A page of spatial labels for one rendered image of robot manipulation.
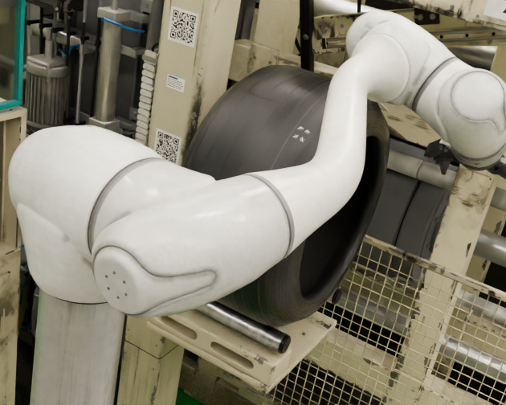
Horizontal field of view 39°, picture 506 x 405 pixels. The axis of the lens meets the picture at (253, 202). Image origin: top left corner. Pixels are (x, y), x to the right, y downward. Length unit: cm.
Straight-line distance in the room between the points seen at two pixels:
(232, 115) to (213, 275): 85
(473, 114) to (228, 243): 48
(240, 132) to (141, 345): 80
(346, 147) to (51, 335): 40
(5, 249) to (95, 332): 108
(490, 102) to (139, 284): 58
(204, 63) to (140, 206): 99
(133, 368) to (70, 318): 127
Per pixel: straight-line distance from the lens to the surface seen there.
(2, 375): 209
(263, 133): 144
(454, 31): 179
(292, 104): 148
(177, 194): 68
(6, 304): 196
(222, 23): 166
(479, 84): 104
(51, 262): 79
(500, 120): 106
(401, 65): 108
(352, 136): 88
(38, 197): 78
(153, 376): 206
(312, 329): 191
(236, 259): 67
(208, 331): 172
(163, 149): 175
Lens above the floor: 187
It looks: 25 degrees down
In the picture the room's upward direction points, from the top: 11 degrees clockwise
